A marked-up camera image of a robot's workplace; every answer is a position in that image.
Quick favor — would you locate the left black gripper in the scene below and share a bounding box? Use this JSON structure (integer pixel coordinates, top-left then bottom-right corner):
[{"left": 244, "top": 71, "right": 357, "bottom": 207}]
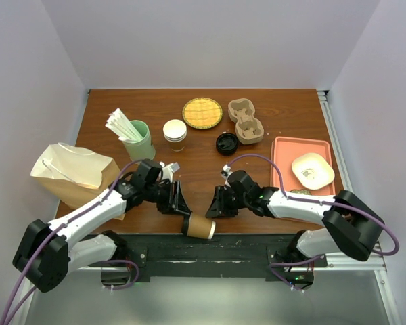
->
[{"left": 144, "top": 179, "right": 191, "bottom": 215}]

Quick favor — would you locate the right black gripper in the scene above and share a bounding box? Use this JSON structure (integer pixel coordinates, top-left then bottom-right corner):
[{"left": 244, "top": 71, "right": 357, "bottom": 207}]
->
[{"left": 205, "top": 185, "right": 250, "bottom": 219}]

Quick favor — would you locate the black coffee cup lid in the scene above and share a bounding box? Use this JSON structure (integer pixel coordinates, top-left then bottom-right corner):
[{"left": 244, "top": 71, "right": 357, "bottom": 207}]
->
[{"left": 181, "top": 216, "right": 190, "bottom": 236}]

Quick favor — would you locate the brown paper coffee cup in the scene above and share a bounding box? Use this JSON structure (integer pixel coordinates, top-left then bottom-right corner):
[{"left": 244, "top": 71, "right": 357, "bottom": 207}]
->
[{"left": 185, "top": 214, "right": 216, "bottom": 240}]

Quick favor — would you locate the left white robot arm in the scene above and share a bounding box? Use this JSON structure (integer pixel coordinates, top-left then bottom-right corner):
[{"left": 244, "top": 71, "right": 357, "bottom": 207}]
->
[{"left": 12, "top": 159, "right": 191, "bottom": 293}]

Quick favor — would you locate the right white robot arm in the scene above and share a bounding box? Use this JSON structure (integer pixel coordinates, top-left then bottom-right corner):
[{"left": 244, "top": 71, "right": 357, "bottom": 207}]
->
[{"left": 206, "top": 170, "right": 383, "bottom": 266}]

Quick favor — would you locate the stack of black lids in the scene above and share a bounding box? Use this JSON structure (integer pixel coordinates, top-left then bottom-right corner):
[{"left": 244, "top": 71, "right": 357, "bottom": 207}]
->
[{"left": 215, "top": 133, "right": 239, "bottom": 156}]

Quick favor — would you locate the green straw holder cup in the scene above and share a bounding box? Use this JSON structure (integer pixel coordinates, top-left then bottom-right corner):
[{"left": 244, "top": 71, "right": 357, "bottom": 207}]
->
[{"left": 122, "top": 120, "right": 156, "bottom": 160}]

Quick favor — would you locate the stack of paper cups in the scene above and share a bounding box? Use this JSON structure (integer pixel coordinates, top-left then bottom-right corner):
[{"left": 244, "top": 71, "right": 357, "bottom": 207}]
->
[{"left": 162, "top": 119, "right": 187, "bottom": 152}]

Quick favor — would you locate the cardboard cup carrier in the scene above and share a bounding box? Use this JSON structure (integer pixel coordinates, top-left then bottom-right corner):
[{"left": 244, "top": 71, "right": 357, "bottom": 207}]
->
[{"left": 227, "top": 98, "right": 264, "bottom": 145}]

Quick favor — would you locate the pink plastic tray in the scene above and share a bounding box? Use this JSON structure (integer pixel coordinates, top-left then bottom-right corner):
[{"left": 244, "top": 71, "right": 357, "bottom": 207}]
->
[{"left": 270, "top": 136, "right": 336, "bottom": 224}]

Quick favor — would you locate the floral patterned small dish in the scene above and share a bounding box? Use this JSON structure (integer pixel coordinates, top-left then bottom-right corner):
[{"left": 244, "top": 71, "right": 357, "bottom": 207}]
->
[{"left": 290, "top": 189, "right": 312, "bottom": 196}]

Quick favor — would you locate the yellow woven coaster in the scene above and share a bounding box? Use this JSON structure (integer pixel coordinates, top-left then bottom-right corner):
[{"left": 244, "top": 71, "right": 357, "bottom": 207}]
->
[{"left": 182, "top": 97, "right": 223, "bottom": 129}]

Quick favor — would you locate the white square bowl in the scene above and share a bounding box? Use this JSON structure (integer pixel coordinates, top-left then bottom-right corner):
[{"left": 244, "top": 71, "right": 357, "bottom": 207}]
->
[{"left": 291, "top": 152, "right": 335, "bottom": 190}]

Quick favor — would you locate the white wrapped straws bundle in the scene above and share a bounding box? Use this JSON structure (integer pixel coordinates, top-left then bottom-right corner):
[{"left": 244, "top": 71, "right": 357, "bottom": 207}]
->
[{"left": 105, "top": 108, "right": 143, "bottom": 143}]

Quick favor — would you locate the brown paper bag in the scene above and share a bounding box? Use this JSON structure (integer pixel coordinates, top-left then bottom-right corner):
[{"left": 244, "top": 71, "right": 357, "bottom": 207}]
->
[{"left": 30, "top": 143, "right": 120, "bottom": 209}]

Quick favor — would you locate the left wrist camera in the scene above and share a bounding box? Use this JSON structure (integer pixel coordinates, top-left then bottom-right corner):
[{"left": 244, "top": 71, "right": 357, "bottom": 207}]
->
[{"left": 160, "top": 162, "right": 180, "bottom": 182}]

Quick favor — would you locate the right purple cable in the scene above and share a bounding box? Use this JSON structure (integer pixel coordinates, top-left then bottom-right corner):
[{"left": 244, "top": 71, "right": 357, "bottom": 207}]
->
[{"left": 228, "top": 154, "right": 401, "bottom": 292}]

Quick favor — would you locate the purple cable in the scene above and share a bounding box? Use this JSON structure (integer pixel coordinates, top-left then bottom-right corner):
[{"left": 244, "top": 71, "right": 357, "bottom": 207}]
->
[
  {"left": 0, "top": 158, "right": 163, "bottom": 325},
  {"left": 228, "top": 154, "right": 401, "bottom": 292}
]

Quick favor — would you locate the aluminium frame rail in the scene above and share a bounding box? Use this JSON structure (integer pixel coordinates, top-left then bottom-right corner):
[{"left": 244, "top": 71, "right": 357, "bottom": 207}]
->
[{"left": 14, "top": 254, "right": 401, "bottom": 324}]

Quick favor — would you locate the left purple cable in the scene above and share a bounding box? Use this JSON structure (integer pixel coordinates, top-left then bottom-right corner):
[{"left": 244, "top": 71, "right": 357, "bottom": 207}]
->
[{"left": 0, "top": 158, "right": 163, "bottom": 325}]

